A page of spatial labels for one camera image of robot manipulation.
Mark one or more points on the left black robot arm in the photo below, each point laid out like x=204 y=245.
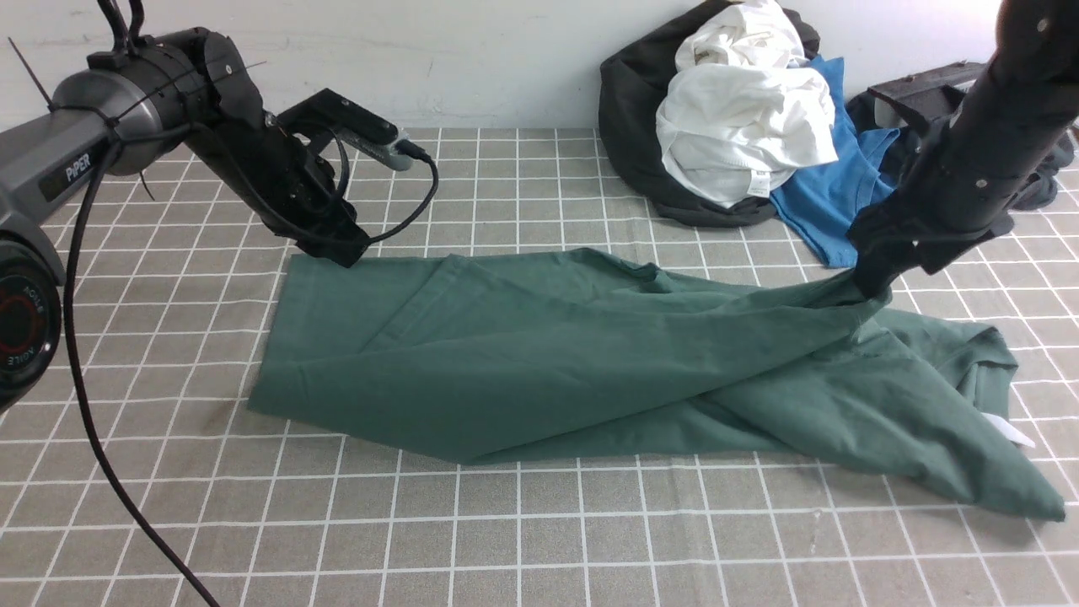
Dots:
x=129 y=108

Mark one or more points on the white crumpled shirt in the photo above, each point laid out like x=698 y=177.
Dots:
x=745 y=110

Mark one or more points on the dark grey crumpled shirt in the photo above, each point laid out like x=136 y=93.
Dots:
x=1045 y=177

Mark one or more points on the beige checkered tablecloth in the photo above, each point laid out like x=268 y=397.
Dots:
x=177 y=295

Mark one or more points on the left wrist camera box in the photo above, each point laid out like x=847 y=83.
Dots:
x=327 y=116

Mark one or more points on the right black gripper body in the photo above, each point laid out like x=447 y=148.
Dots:
x=954 y=197

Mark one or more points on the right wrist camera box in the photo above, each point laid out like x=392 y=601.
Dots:
x=919 y=99

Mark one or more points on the green long sleeve shirt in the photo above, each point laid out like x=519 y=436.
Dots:
x=562 y=355

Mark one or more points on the black garment in pile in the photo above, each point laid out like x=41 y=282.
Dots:
x=634 y=82

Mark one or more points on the blue shirt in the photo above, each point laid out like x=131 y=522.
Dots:
x=820 y=203

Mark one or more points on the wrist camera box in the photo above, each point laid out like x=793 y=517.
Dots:
x=919 y=99
x=327 y=116

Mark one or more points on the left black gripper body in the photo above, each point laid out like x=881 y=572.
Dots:
x=289 y=188

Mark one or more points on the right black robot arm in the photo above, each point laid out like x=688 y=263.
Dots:
x=1026 y=96

